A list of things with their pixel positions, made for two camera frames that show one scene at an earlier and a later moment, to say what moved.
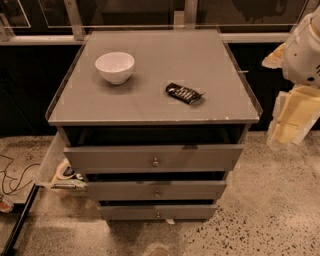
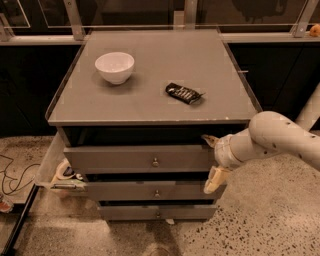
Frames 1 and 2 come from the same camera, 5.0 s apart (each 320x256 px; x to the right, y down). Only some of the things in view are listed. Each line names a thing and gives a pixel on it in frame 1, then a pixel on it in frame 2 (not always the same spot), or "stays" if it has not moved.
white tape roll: (63, 164) stays
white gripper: (301, 58) → (222, 154)
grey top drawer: (154, 158) stays
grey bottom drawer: (159, 212) stays
